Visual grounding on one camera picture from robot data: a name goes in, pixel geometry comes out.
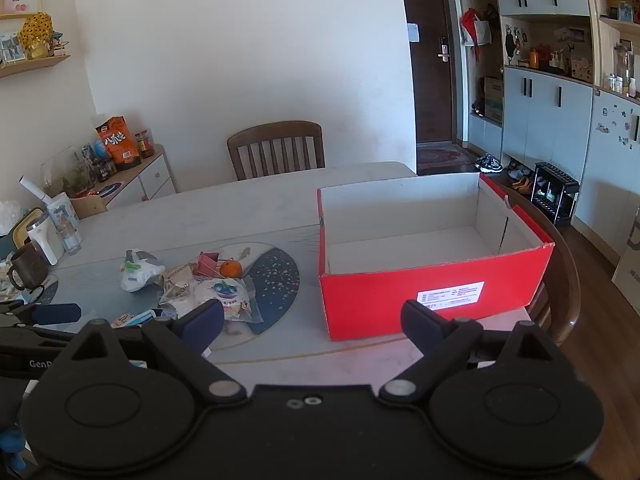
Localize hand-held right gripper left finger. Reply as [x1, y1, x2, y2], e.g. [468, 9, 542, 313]
[72, 299, 247, 407]

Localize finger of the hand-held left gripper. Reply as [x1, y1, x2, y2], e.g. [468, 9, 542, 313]
[0, 303, 82, 345]
[0, 300, 42, 317]

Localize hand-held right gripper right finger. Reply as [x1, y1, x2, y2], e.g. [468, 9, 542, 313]
[378, 300, 566, 404]

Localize white blueberry snack packet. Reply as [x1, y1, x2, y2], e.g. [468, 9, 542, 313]
[194, 277, 253, 322]

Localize red cardboard box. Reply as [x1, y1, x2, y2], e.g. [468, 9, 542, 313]
[316, 172, 556, 342]

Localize blue white food packet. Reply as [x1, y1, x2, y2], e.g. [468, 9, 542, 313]
[112, 309, 177, 329]

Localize pink binder clip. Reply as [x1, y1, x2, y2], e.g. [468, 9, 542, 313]
[194, 252, 221, 278]

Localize white green plastic packet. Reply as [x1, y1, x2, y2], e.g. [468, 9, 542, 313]
[120, 249, 166, 293]

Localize brown mug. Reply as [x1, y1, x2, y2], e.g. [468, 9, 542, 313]
[6, 242, 49, 291]

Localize glass tumbler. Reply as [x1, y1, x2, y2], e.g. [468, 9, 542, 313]
[57, 225, 82, 256]

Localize white thermos jug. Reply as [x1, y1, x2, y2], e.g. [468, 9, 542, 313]
[26, 214, 65, 266]

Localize round blue placemat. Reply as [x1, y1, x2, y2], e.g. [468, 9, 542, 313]
[197, 242, 302, 336]

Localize printed white cup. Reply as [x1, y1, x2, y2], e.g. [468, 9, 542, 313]
[47, 192, 81, 231]

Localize white paper roll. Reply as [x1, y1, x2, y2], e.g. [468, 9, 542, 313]
[19, 176, 51, 205]

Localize glass terrarium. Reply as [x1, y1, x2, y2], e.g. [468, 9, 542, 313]
[40, 146, 96, 198]

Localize round-backed wooden chair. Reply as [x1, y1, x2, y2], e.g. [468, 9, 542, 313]
[492, 185, 582, 347]

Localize white sideboard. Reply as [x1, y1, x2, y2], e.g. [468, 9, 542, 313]
[70, 144, 177, 211]

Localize patterned red doormat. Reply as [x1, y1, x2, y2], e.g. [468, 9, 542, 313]
[416, 142, 481, 173]

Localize orange snack bag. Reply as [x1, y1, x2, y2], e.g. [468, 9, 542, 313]
[95, 116, 142, 171]

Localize black shoe rack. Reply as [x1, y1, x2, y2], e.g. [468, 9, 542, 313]
[530, 161, 581, 227]

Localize slatted wooden chair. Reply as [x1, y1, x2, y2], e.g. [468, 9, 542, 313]
[226, 121, 326, 181]

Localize large flat cardboard box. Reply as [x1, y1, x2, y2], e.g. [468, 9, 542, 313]
[611, 225, 640, 301]

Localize brown entrance door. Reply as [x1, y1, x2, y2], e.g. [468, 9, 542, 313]
[397, 0, 458, 147]

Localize cardboard box with green print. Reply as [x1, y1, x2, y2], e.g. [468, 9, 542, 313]
[482, 76, 506, 123]

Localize golden tree ornament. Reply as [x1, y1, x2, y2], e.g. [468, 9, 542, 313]
[19, 12, 55, 60]

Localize hanging red white bags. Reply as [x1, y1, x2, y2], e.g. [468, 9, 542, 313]
[460, 7, 496, 48]

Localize wooden wall shelf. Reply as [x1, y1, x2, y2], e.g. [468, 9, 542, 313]
[0, 54, 72, 79]

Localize grey wall cabinet unit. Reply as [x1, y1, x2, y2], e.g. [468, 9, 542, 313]
[447, 0, 640, 271]

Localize small photo frame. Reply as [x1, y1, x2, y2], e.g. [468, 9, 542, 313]
[0, 31, 26, 65]

